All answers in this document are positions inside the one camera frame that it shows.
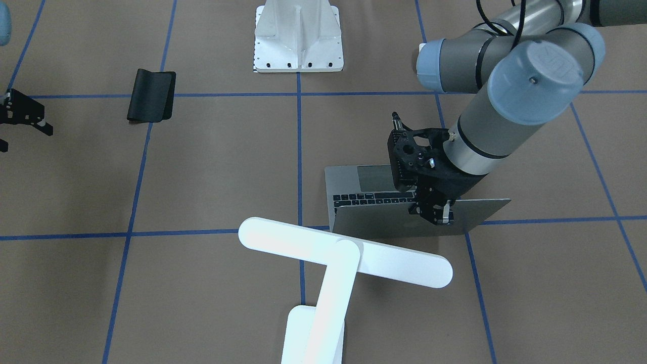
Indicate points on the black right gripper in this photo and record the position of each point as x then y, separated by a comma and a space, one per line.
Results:
21, 108

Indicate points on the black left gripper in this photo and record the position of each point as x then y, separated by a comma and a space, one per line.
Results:
454, 185

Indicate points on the silver laptop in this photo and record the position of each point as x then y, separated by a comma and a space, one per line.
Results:
363, 203

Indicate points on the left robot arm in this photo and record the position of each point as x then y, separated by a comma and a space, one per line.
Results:
523, 68

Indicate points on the black mouse pad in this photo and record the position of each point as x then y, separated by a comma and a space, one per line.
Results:
152, 96

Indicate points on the white desk lamp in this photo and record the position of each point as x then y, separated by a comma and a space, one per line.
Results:
315, 334

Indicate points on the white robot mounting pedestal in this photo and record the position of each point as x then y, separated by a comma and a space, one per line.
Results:
298, 36

